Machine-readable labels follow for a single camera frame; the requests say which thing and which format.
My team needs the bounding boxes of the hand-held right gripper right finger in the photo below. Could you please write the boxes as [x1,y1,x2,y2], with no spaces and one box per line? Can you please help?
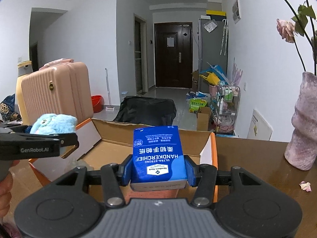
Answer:
[184,155,265,207]

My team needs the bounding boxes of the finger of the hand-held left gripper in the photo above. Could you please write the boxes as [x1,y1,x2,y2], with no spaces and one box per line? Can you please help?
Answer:
[0,125,34,135]
[58,132,80,154]

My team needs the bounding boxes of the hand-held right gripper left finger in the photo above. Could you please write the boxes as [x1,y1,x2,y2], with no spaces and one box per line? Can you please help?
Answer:
[56,154,134,207]

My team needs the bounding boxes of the blue plush toy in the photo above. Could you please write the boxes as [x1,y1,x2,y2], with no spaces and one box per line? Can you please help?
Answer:
[30,113,78,135]

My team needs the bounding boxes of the blue handkerchief pack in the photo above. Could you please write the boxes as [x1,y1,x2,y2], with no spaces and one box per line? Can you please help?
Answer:
[130,126,188,192]

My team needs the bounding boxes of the person's left hand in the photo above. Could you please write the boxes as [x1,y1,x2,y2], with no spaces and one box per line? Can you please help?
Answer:
[0,177,13,220]

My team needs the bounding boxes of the dark blue bag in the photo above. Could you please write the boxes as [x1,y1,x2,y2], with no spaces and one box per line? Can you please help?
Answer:
[0,94,21,123]

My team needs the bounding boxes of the yellow bottle with grey lid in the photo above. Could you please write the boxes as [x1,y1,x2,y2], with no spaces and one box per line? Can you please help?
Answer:
[15,61,34,126]

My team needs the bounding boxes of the red basin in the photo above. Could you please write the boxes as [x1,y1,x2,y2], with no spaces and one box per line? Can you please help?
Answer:
[91,95,102,113]

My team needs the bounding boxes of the pink ribbed suitcase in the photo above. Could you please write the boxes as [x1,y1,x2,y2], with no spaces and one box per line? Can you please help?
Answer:
[21,61,94,127]

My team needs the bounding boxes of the white mop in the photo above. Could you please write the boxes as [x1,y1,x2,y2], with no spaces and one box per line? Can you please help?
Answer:
[105,68,115,112]

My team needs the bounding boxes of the small open cardboard box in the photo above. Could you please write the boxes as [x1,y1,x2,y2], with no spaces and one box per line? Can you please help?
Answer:
[196,106,213,131]

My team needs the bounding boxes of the black cloth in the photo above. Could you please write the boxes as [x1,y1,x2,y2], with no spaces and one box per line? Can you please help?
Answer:
[113,96,177,125]

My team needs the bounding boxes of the green printed bag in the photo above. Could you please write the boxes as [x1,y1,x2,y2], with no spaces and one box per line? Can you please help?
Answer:
[189,98,208,114]

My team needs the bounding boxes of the blue white plastic bag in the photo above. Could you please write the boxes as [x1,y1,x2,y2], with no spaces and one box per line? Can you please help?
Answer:
[186,91,211,100]

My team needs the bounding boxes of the pink cloth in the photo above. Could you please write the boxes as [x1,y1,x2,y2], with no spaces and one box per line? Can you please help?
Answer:
[38,58,75,70]

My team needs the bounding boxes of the white board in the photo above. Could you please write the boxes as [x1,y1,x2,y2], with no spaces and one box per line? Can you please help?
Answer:
[247,108,273,142]

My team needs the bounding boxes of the pink plastic bucket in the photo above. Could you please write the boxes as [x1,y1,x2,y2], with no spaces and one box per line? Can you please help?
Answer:
[209,83,221,98]

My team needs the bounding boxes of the brown cardboard box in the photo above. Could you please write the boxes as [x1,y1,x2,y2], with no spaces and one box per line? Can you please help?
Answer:
[192,70,200,90]

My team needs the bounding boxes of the blue and yellow bags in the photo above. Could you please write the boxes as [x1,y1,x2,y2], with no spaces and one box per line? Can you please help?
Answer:
[199,64,227,86]

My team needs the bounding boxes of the dark brown door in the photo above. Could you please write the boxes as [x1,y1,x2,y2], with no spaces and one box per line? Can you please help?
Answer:
[154,22,193,89]

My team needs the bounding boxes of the grey refrigerator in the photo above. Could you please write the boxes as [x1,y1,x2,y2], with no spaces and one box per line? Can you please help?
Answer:
[198,17,229,97]

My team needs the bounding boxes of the purple textured vase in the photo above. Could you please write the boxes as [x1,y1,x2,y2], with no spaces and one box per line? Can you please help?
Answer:
[284,71,317,171]

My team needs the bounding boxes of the white folded umbrella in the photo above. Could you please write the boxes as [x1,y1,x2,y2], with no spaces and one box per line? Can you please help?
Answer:
[220,18,229,55]

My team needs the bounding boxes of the clear plastic bag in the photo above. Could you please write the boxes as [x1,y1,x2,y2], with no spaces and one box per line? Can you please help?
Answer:
[203,20,218,33]

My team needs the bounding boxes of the yellow and black box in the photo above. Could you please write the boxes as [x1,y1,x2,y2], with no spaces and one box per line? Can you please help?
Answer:
[206,10,227,20]

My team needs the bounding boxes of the bunch of dried pink roses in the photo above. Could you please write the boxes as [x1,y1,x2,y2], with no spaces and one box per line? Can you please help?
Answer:
[230,0,317,76]

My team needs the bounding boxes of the wire trolley rack with bottles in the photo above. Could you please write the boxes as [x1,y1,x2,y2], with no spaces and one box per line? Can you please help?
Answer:
[213,84,241,132]

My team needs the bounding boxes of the purple wall decoration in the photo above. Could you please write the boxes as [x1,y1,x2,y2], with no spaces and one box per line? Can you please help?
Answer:
[232,57,243,86]

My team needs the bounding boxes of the wall poster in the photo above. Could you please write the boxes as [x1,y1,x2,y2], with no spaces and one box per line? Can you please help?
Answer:
[232,0,242,25]

